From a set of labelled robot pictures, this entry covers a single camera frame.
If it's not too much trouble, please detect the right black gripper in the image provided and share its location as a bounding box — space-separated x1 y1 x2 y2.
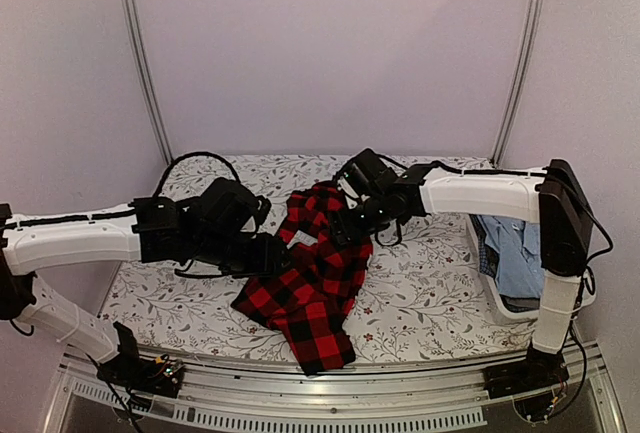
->
329 194 391 244

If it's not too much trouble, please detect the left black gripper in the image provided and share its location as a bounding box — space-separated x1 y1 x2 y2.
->
191 232 296 279

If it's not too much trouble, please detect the red black plaid shirt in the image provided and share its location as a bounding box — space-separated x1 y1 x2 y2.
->
231 181 373 376

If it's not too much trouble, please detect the white plastic laundry basket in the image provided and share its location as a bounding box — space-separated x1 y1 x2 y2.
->
469 215 598 323

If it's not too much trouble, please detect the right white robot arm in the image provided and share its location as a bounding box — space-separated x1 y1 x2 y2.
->
329 150 595 389

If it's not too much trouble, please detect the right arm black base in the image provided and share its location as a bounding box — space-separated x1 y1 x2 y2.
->
482 346 569 399

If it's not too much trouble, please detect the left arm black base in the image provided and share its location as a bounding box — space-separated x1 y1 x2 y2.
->
97 322 184 398

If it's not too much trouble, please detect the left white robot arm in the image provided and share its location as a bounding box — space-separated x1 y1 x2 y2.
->
1 197 290 387

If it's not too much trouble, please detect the floral patterned table cloth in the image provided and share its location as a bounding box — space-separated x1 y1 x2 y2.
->
100 155 534 364

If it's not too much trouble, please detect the dark checked shirt in basket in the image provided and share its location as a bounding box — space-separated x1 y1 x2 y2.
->
471 216 499 279

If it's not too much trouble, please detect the light blue collared shirt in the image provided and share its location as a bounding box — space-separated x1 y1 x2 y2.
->
480 216 544 299

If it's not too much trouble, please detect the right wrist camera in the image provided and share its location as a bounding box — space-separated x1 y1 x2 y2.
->
335 148 398 203

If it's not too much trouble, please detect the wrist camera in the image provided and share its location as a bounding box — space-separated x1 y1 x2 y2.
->
335 148 398 203
189 178 271 236

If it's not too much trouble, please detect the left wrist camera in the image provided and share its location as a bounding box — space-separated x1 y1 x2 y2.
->
189 178 271 236

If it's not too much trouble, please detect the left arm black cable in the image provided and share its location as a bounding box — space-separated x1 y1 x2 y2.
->
157 151 241 199

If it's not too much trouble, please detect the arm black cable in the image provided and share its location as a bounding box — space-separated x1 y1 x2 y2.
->
579 212 614 269
157 151 241 199

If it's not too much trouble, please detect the aluminium front rail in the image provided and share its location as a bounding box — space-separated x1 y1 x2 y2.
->
43 341 630 432

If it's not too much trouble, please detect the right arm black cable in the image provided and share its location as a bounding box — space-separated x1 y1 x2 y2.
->
579 212 614 269

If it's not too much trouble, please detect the right aluminium frame post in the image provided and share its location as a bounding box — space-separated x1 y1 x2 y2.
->
490 0 544 166

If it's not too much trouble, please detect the aluminium frame post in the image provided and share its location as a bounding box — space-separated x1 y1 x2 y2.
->
121 0 174 164
490 0 544 166

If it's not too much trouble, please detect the left aluminium frame post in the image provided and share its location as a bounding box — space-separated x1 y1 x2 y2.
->
121 0 174 164

